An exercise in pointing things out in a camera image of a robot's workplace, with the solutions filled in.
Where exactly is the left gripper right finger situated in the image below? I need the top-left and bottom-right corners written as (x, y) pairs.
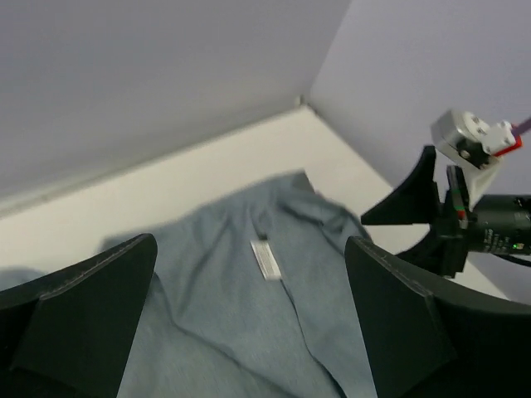
top-left (345, 237), bottom-right (530, 397)

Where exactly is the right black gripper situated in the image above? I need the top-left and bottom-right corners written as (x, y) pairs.
top-left (361, 145), bottom-right (530, 277)

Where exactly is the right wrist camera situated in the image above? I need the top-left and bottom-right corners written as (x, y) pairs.
top-left (431, 109), bottom-right (523, 209)

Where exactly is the striped pillowcase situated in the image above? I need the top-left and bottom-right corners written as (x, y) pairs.
top-left (1, 172), bottom-right (377, 397)

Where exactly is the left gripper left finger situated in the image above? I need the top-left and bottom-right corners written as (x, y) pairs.
top-left (1, 234), bottom-right (158, 397)

